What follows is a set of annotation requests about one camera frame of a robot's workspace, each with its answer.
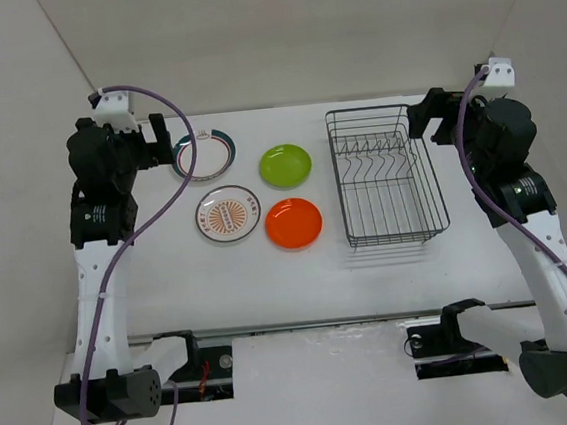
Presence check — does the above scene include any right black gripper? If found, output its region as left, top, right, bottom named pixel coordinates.
left=405, top=81, right=506, bottom=184

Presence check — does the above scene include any green rimmed white plate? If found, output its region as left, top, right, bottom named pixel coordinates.
left=171, top=129, right=236, bottom=182

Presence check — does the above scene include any orange sunburst patterned plate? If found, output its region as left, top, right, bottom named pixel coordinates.
left=194, top=185, right=262, bottom=244

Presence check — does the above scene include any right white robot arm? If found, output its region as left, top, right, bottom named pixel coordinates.
left=407, top=87, right=567, bottom=398

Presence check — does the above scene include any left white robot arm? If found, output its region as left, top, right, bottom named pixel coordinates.
left=53, top=113, right=174, bottom=425

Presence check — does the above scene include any green plastic plate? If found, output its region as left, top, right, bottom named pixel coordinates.
left=259, top=144, right=312, bottom=189

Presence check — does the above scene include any orange plastic plate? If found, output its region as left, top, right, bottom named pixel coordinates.
left=265, top=197, right=324, bottom=250

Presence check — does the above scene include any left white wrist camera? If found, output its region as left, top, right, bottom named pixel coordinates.
left=88, top=90, right=139, bottom=133

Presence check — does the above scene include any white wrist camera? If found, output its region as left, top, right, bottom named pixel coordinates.
left=474, top=56, right=516, bottom=93
left=88, top=90, right=139, bottom=133

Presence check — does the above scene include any grey wire dish rack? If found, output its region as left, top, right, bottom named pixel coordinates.
left=325, top=104, right=451, bottom=249

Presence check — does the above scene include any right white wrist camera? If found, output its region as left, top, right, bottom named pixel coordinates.
left=474, top=56, right=516, bottom=93

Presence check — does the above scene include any aluminium rail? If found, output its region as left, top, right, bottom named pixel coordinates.
left=128, top=300, right=535, bottom=347

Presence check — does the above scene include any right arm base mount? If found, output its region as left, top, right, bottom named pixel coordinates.
left=404, top=323, right=509, bottom=380

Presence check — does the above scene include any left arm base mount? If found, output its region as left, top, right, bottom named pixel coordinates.
left=170, top=339, right=234, bottom=404

